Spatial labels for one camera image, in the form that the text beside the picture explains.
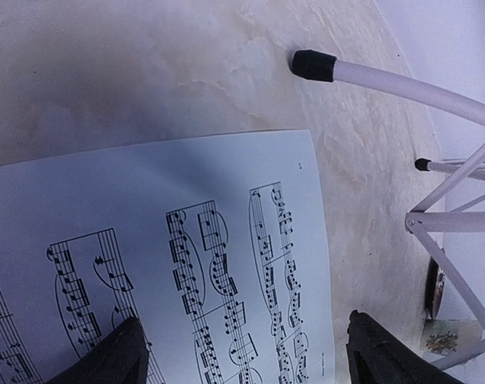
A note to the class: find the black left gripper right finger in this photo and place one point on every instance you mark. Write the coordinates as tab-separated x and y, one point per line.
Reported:
377	356

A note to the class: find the white sheet music page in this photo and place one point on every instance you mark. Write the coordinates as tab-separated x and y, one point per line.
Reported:
216	245

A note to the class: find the red floral coaster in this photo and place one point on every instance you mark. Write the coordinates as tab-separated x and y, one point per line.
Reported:
434	289

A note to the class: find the white perforated music stand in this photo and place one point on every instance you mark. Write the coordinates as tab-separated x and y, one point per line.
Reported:
420	220

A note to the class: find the floral ceramic mug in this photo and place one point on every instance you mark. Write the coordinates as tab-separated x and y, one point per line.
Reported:
444	337

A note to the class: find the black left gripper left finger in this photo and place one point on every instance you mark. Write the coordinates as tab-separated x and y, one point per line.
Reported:
121	357

